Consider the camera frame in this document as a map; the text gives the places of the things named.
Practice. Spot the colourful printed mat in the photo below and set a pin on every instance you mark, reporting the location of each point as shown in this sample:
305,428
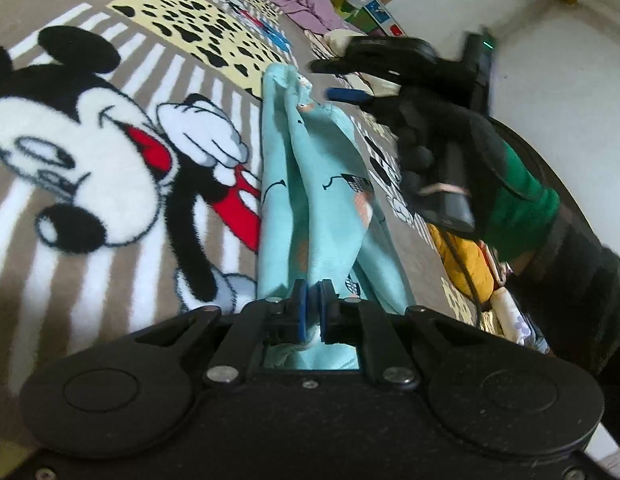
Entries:
374,15

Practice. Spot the yellow garment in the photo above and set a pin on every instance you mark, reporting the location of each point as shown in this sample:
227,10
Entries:
462,265

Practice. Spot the person's right forearm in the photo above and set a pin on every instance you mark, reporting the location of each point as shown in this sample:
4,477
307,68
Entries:
579,280

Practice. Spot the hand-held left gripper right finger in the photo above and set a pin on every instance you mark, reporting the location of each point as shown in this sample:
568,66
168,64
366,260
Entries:
326,310

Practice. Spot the printed cartoon blanket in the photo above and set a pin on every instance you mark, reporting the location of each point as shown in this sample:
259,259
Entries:
115,160

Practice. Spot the person's right hand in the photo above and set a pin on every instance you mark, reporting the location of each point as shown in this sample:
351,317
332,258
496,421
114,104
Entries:
419,130

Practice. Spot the white cloth purple print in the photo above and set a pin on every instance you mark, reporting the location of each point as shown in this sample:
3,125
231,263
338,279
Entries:
514,315

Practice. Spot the light blue printed pants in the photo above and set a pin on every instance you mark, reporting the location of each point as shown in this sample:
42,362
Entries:
320,185

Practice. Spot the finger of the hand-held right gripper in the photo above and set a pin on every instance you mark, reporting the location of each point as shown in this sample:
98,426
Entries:
347,94
350,66

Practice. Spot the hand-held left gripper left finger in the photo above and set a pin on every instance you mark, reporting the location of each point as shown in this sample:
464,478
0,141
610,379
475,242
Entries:
301,310

